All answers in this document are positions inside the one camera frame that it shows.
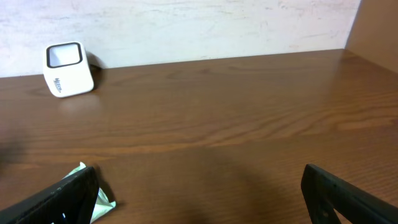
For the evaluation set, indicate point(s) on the white barcode scanner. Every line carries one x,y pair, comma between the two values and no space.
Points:
66,69

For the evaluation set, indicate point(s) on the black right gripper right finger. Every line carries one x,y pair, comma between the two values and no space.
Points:
326,195

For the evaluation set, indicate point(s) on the white green wipes pack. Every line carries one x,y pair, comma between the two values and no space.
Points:
102,206

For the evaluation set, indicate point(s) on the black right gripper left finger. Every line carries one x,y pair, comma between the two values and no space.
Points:
71,200

